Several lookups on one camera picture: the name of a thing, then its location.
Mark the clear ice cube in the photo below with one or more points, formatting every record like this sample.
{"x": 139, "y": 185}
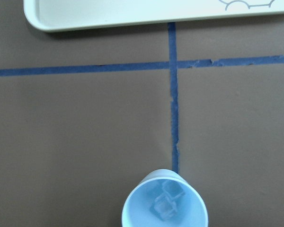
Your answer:
{"x": 173, "y": 189}
{"x": 163, "y": 207}

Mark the light blue plastic cup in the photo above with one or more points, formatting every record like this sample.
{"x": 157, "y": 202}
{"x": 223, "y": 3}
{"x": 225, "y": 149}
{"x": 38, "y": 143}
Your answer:
{"x": 191, "y": 209}

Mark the cream bear serving tray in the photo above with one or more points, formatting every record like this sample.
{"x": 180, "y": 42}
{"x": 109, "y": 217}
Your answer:
{"x": 68, "y": 15}

